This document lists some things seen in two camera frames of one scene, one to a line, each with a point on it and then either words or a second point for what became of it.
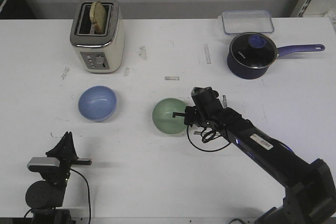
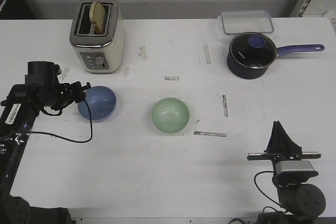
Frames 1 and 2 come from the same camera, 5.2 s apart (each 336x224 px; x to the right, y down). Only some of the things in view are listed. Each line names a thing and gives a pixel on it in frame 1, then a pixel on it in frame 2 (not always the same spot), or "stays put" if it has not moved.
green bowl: (163, 116) stays put
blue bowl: (97, 103) stays put
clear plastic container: (241, 21) stays put
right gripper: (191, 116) -> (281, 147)
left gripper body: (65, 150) -> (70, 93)
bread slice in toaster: (98, 17) stays put
